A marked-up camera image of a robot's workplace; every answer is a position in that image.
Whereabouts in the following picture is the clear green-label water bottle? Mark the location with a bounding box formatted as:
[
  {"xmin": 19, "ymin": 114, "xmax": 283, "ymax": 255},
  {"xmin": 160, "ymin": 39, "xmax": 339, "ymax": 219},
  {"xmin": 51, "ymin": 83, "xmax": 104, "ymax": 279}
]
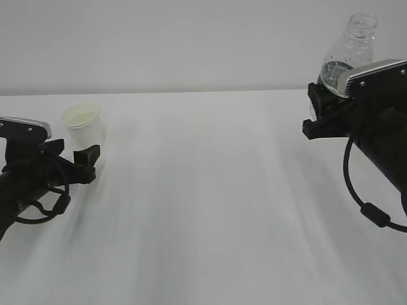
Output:
[{"xmin": 315, "ymin": 13, "xmax": 378, "ymax": 98}]

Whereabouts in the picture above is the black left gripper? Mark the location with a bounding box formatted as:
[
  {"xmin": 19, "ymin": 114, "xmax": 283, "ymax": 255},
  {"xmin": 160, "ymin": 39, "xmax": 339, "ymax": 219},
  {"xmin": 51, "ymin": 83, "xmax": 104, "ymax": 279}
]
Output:
[{"xmin": 1, "ymin": 139, "xmax": 100, "ymax": 203}]

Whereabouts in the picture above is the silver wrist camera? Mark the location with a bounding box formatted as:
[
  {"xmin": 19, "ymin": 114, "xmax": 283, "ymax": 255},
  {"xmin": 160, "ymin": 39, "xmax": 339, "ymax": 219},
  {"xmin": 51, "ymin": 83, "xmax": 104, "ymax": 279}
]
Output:
[
  {"xmin": 1, "ymin": 117, "xmax": 52, "ymax": 144},
  {"xmin": 336, "ymin": 59, "xmax": 406, "ymax": 98}
]

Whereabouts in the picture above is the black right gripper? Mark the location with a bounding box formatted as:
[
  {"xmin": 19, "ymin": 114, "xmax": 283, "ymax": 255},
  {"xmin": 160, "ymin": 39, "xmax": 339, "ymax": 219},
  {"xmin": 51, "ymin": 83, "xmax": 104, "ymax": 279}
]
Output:
[{"xmin": 302, "ymin": 83, "xmax": 391, "ymax": 140}]

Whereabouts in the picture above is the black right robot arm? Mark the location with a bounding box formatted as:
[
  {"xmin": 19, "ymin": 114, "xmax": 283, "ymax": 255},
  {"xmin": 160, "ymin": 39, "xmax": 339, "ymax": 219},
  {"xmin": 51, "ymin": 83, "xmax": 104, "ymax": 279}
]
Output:
[{"xmin": 303, "ymin": 83, "xmax": 406, "ymax": 210}]

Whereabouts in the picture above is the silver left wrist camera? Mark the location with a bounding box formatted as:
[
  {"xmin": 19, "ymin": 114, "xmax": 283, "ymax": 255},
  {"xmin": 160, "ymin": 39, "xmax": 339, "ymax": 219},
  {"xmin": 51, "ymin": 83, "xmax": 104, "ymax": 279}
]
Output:
[{"xmin": 1, "ymin": 117, "xmax": 52, "ymax": 144}]

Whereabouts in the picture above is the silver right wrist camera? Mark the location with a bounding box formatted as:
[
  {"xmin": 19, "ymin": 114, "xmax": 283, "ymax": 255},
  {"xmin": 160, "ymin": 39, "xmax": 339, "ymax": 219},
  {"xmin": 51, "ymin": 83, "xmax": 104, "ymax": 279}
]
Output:
[{"xmin": 336, "ymin": 59, "xmax": 406, "ymax": 98}]

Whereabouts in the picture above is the white paper cup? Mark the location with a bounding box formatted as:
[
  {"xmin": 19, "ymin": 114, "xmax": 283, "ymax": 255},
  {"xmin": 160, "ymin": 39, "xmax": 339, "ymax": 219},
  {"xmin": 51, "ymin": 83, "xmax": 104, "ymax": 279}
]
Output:
[{"xmin": 61, "ymin": 102, "xmax": 104, "ymax": 151}]

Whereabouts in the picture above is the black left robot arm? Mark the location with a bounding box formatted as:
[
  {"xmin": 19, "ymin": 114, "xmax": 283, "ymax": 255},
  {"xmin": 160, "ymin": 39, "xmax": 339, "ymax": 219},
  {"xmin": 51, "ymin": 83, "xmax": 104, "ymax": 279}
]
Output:
[{"xmin": 1, "ymin": 139, "xmax": 100, "ymax": 237}]

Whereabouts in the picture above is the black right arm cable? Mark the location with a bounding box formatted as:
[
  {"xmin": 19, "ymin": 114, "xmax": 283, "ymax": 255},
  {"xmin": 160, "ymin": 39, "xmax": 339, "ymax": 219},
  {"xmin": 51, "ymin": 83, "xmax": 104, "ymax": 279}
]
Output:
[{"xmin": 342, "ymin": 126, "xmax": 407, "ymax": 233}]

